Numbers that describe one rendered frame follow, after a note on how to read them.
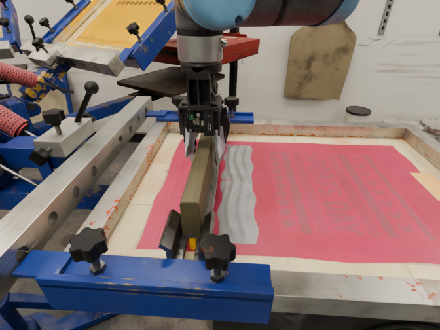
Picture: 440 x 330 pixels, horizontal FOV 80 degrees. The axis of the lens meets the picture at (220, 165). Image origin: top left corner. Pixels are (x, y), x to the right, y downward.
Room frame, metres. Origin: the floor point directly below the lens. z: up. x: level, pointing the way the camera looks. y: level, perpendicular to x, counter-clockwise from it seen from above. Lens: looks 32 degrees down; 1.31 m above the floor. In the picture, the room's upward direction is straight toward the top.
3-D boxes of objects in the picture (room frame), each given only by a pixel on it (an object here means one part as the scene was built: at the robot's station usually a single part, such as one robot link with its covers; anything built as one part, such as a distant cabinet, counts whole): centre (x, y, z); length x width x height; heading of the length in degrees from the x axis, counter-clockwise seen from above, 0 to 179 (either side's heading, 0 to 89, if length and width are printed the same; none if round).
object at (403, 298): (0.48, -0.18, 0.97); 0.79 x 0.58 x 0.04; 86
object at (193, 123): (0.46, 0.03, 1.16); 0.09 x 0.08 x 0.12; 176
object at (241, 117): (0.77, 0.05, 0.98); 0.30 x 0.05 x 0.07; 86
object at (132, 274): (0.22, 0.08, 0.98); 0.30 x 0.05 x 0.07; 86
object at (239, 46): (1.73, 0.09, 1.06); 0.61 x 0.46 x 0.12; 146
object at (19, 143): (0.52, 0.39, 1.02); 0.17 x 0.06 x 0.05; 86
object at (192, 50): (0.47, 0.03, 1.24); 0.08 x 0.08 x 0.05
